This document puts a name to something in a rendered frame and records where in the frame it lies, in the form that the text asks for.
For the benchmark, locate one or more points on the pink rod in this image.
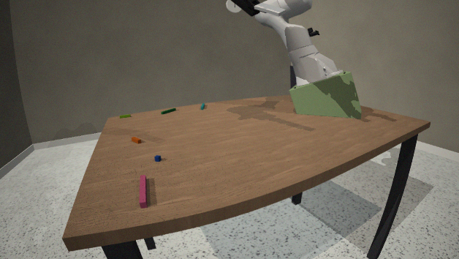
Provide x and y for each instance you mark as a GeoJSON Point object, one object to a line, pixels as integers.
{"type": "Point", "coordinates": [143, 192]}

